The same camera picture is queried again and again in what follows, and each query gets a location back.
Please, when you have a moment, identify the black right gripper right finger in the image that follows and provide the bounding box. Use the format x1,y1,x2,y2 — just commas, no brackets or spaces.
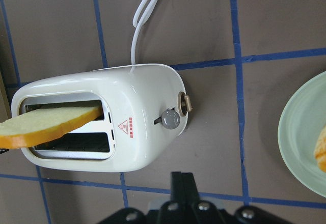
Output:
181,173,290,223

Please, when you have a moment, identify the white toaster power cable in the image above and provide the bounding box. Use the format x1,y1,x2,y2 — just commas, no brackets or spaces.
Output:
130,0,175,66

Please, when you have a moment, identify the light green plate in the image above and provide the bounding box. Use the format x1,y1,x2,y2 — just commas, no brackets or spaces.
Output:
278,72,325,197

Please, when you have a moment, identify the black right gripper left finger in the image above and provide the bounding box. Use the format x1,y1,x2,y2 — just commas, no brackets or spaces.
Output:
100,172,185,223

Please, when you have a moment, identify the wire basket with wooden shelf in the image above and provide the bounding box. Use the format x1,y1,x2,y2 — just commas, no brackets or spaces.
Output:
1,44,11,122

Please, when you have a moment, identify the white two-slot toaster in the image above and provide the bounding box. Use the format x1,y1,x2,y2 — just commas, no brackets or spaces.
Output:
11,64,191,173

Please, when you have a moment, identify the bread slice in toaster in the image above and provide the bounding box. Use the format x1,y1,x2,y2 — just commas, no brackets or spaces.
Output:
1,101,103,149

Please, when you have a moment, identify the triangular golden pastry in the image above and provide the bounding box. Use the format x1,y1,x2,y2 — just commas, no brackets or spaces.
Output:
314,127,326,172

